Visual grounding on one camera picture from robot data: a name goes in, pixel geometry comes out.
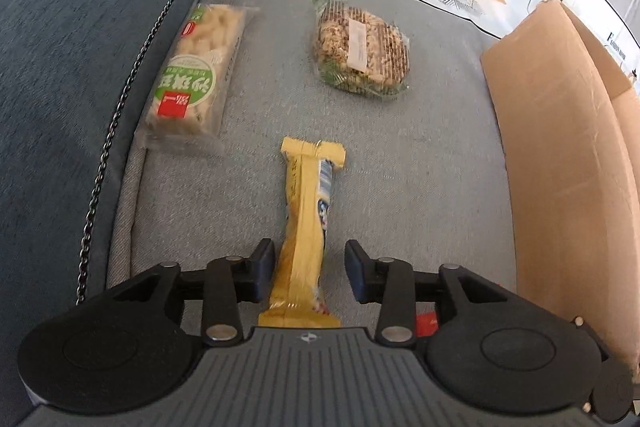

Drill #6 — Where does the clear granola cracker pack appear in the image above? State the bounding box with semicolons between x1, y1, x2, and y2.
311;0;412;96

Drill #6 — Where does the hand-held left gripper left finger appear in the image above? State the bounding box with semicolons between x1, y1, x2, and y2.
107;238;277;348

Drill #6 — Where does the long red snack packet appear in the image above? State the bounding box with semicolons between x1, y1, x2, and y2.
417;314;441;339

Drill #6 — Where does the yellow snack bar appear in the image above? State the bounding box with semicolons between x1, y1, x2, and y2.
257;137;347;329

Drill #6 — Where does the cardboard box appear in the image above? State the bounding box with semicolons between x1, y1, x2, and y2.
480;1;640;368

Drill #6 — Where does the printed blanket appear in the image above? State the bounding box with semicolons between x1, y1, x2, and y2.
105;0;640;343

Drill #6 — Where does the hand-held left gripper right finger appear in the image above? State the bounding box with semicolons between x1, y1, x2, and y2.
344;238;522;348

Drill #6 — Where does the green label puffed snack pack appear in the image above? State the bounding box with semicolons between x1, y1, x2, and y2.
135;3;261;155

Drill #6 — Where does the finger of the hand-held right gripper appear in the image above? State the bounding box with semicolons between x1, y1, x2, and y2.
572;314;637;425

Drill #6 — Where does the metal chain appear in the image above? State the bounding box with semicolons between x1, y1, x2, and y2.
75;0;211;305

